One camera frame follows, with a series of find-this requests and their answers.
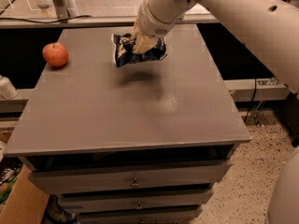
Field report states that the red apple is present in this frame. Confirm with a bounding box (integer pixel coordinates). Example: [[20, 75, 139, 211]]
[[42, 43, 68, 67]]

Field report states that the top grey drawer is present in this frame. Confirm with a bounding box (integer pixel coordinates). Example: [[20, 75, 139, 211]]
[[29, 160, 232, 195]]

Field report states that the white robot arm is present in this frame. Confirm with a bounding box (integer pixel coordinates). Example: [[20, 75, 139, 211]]
[[133, 0, 299, 93]]

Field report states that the white cylinder at left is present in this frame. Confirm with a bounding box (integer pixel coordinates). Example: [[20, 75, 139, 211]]
[[0, 76, 18, 99]]

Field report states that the grey drawer cabinet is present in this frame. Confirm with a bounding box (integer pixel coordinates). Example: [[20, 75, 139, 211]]
[[3, 23, 252, 224]]

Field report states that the colourful package on floor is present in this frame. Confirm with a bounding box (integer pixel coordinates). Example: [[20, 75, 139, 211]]
[[0, 165, 22, 203]]

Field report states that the bottom grey drawer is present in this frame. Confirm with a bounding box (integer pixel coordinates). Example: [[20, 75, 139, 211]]
[[78, 205, 202, 224]]

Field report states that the blue chip bag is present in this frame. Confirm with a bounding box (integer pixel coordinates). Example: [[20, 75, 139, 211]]
[[111, 34, 167, 68]]

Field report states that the grey metal rail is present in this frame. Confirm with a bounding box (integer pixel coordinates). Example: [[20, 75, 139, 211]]
[[0, 13, 219, 30]]

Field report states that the black cable on rail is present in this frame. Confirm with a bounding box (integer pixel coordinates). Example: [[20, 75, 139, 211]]
[[0, 14, 92, 24]]

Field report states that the cardboard box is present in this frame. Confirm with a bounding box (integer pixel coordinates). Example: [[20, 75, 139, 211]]
[[0, 166, 50, 224]]

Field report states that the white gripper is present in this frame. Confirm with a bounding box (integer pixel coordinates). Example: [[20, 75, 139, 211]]
[[131, 0, 179, 54]]

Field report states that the grey drawer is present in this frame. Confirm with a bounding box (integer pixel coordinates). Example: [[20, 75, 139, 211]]
[[59, 189, 213, 213], [78, 205, 202, 224], [29, 160, 232, 195]]

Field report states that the middle grey drawer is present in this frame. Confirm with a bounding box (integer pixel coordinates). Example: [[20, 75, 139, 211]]
[[59, 189, 213, 213]]

